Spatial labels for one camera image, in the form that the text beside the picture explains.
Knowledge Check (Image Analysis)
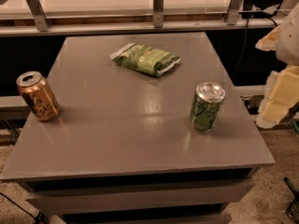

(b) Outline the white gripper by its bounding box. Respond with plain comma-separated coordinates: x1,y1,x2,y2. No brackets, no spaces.
255,3,299,129

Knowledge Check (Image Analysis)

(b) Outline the green jalapeno chip bag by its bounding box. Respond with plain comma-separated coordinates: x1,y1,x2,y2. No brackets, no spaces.
110,43,180,77

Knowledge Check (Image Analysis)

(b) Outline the green soda can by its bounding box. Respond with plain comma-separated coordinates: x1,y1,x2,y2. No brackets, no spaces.
190,82,226,132

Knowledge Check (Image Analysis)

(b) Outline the orange soda can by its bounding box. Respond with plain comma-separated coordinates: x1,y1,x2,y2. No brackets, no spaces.
16,71,60,121

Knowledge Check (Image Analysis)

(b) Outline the grey drawer cabinet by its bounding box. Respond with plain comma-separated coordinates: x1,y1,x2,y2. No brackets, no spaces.
1,33,274,224

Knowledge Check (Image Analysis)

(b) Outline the dark green floor tool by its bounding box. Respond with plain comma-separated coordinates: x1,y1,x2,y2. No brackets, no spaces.
284,177,299,224

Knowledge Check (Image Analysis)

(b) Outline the black hanging cable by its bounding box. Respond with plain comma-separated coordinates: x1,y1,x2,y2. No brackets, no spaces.
233,16,278,79

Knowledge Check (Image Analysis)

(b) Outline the right metal bracket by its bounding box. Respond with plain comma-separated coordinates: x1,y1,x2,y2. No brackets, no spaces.
224,0,242,25

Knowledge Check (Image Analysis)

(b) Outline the metal bracket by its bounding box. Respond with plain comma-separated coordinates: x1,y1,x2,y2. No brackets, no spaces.
224,0,242,25
25,0,50,32
153,0,164,28

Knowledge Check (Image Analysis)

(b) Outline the middle metal bracket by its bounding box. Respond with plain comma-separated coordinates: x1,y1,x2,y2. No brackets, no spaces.
153,0,164,28

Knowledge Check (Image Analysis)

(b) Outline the left metal bracket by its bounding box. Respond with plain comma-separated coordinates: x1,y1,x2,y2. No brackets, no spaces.
25,0,50,32

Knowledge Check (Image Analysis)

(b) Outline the black floor cable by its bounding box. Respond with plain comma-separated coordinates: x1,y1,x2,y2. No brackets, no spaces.
0,191,50,224

